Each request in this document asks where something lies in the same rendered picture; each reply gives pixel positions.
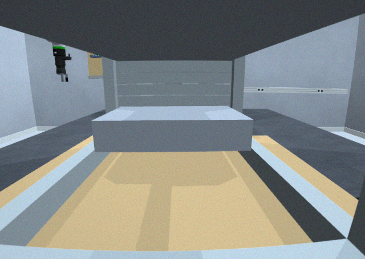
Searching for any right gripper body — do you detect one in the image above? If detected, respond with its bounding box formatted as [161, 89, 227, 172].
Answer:
[53, 48, 72, 74]

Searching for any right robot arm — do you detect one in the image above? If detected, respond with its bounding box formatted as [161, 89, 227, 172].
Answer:
[47, 40, 65, 49]

